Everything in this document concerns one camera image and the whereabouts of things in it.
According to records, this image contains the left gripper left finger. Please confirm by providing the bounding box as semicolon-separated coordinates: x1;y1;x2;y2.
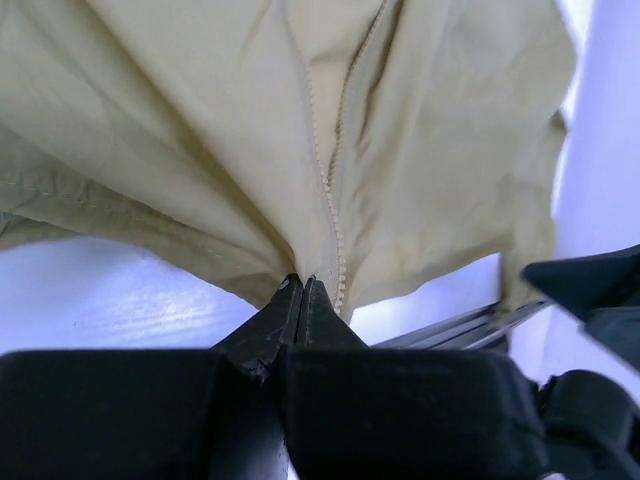
1;275;304;479

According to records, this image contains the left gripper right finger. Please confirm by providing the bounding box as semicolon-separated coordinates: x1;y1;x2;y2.
282;279;550;479

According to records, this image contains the tan hooded zip jacket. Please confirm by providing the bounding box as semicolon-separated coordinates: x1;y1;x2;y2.
1;1;576;319

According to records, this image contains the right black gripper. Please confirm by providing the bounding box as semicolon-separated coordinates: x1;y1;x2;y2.
521;245;639;480

